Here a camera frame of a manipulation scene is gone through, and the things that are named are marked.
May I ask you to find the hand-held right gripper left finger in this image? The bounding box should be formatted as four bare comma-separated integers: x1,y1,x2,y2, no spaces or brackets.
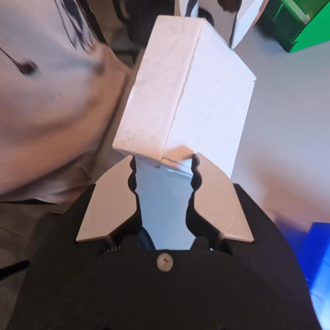
75,155,143,248

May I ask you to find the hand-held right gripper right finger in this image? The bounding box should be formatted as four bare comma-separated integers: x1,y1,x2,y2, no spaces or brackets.
186,153,255,248

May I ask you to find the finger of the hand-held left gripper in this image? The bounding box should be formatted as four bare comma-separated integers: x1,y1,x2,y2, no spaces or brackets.
175,0,199,17
228,0,269,50

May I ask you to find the white cardboard box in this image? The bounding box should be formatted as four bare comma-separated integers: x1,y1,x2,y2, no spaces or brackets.
112,15,257,179

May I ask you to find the blue plastic bin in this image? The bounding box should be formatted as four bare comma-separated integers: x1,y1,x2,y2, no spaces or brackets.
274,220,330,330

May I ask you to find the green plastic bin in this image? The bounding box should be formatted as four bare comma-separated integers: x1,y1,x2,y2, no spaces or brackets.
257,0,330,53

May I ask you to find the black cord toggle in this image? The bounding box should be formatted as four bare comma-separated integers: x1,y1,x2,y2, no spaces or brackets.
0,47,39,76

